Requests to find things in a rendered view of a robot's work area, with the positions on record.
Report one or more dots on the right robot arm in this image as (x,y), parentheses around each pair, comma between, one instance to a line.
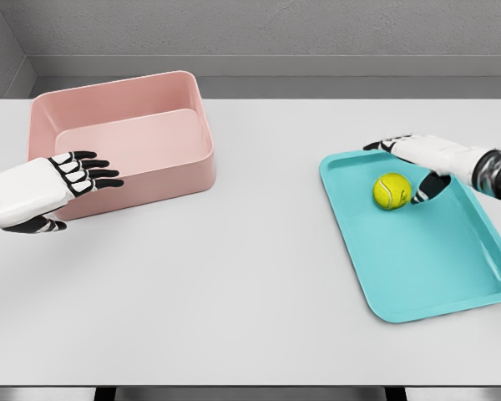
(484,167)

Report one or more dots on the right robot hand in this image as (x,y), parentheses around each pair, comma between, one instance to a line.
(417,152)

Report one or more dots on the yellow tennis ball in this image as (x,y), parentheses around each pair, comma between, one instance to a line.
(392,191)

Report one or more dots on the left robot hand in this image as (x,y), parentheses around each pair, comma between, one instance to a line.
(37,188)

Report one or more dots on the blue rectangular tray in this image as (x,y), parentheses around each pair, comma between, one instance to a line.
(417,246)

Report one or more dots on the pink rectangular basket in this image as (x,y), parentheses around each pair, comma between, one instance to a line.
(125,142)

